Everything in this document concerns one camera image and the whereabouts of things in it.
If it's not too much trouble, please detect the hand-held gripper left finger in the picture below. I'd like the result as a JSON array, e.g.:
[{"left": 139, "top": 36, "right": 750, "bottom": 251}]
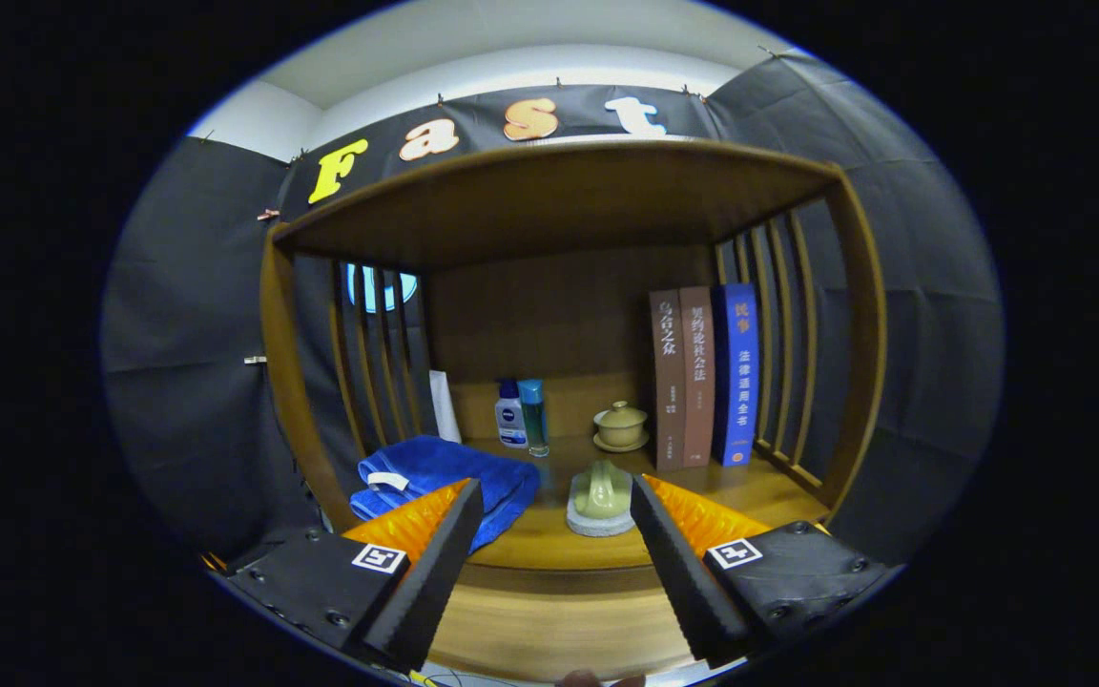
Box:
[{"left": 211, "top": 477, "right": 486, "bottom": 674}]

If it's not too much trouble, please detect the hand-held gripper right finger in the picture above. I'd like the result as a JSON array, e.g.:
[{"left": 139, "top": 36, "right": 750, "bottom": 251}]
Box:
[{"left": 631, "top": 474, "right": 894, "bottom": 669}]

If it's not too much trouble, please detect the green scrub brush white base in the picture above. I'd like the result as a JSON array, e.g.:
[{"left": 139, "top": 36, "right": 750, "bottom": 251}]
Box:
[{"left": 566, "top": 460, "right": 636, "bottom": 538}]

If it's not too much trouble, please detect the wooden drawer with black knob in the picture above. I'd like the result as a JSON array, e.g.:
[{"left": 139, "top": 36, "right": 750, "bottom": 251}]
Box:
[{"left": 421, "top": 563, "right": 715, "bottom": 683}]

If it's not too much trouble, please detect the wooden countertop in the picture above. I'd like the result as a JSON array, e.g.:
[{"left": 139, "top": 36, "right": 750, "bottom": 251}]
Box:
[{"left": 349, "top": 434, "right": 832, "bottom": 573}]

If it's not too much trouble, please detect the wooden cabinet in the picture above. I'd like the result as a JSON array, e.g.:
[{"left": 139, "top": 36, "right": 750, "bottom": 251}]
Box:
[{"left": 259, "top": 138, "right": 889, "bottom": 683}]

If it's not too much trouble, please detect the blue folded towel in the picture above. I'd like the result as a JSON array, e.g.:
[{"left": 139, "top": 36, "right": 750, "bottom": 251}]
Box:
[{"left": 349, "top": 435, "right": 541, "bottom": 554}]

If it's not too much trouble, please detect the beige lidded tea cup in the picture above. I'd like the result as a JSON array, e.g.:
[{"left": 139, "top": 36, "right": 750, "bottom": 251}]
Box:
[{"left": 592, "top": 401, "right": 651, "bottom": 453}]

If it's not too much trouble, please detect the white tube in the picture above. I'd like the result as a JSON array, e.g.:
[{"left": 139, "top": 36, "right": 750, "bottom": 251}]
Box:
[{"left": 428, "top": 370, "right": 463, "bottom": 445}]

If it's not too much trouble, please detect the white bottle with blue cap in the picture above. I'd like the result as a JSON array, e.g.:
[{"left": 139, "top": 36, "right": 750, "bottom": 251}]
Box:
[{"left": 495, "top": 379, "right": 529, "bottom": 449}]

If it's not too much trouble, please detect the teal bottle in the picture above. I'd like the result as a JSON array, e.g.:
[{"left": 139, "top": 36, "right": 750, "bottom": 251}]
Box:
[{"left": 518, "top": 379, "right": 550, "bottom": 458}]

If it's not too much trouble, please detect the reddish brown book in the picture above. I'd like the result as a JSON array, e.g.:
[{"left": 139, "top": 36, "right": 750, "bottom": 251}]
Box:
[{"left": 679, "top": 286, "right": 715, "bottom": 468}]

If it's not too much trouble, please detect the blue book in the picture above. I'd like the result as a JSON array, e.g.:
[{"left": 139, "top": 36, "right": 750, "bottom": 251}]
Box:
[{"left": 711, "top": 283, "right": 760, "bottom": 468}]

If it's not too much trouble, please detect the black backdrop cloth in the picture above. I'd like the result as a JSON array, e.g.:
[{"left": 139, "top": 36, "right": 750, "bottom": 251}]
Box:
[{"left": 101, "top": 52, "right": 1006, "bottom": 564}]

